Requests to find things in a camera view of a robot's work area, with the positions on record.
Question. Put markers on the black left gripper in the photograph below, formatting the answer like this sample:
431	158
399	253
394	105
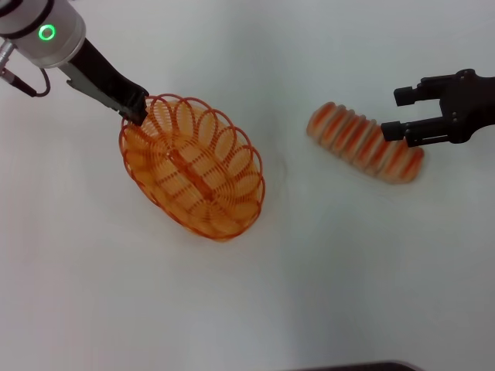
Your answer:
104	75

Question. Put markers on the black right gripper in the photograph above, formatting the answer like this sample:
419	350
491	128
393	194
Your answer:
472	108

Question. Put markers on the striped orange bread loaf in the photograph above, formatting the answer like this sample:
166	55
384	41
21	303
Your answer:
348	135

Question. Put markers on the dark rounded robot base edge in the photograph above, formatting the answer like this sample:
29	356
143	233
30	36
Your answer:
356	366

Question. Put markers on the grey left wrist camera bracket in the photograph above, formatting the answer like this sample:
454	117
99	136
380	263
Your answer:
87	86

